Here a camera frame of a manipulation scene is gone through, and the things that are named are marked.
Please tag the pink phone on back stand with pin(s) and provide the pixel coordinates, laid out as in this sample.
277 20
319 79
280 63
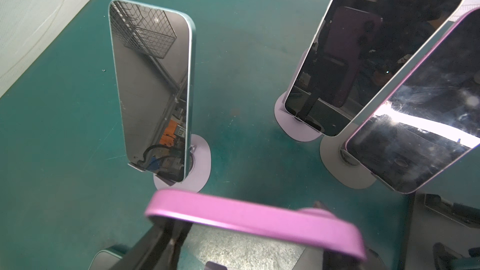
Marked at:
432 119

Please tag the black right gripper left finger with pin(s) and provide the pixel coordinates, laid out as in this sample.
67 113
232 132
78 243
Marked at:
158 249

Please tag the silver phone black screen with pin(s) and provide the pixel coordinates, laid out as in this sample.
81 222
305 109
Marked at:
107 258

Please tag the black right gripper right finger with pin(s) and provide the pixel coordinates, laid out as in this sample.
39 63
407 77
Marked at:
335 261

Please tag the black folding phone stand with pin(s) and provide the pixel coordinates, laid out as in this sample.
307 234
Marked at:
426 227

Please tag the phone on far-left stand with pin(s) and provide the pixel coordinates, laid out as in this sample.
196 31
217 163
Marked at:
154 60

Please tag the round grey stand back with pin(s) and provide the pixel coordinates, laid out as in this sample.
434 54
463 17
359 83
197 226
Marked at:
340 164

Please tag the purple phone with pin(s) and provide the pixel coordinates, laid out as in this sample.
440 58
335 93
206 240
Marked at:
227 234

